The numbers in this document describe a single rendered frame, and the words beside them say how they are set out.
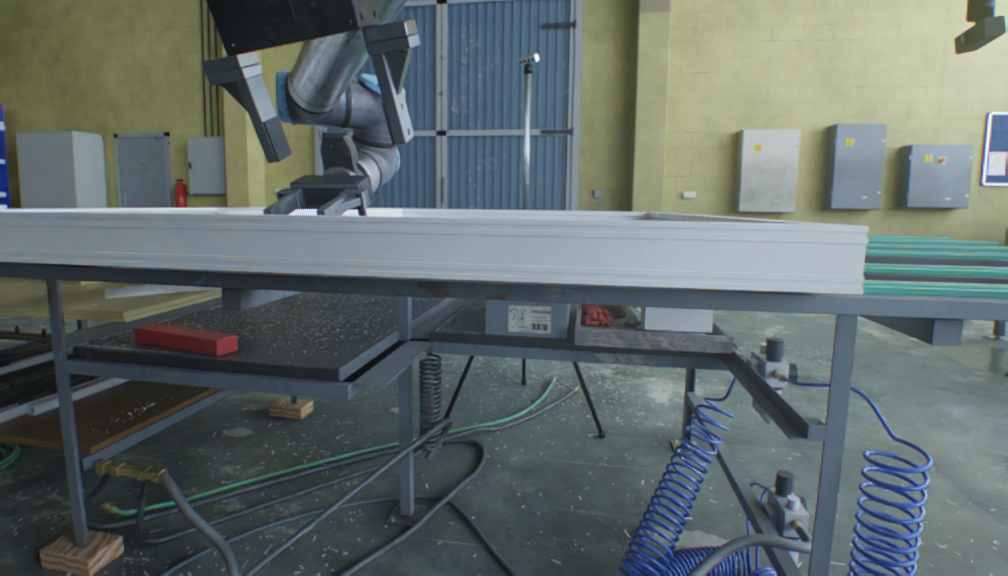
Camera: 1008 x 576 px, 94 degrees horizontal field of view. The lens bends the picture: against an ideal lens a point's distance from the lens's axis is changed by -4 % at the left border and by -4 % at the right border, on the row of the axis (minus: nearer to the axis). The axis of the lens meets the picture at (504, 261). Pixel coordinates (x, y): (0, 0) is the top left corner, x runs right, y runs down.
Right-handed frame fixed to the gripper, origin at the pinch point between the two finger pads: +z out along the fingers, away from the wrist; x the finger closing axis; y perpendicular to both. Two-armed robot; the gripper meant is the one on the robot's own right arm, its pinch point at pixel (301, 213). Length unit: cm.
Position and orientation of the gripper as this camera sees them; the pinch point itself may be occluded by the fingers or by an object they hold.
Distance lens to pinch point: 83.4
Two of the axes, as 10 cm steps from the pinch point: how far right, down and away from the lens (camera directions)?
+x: -9.9, -0.3, 1.6
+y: 0.4, 9.0, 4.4
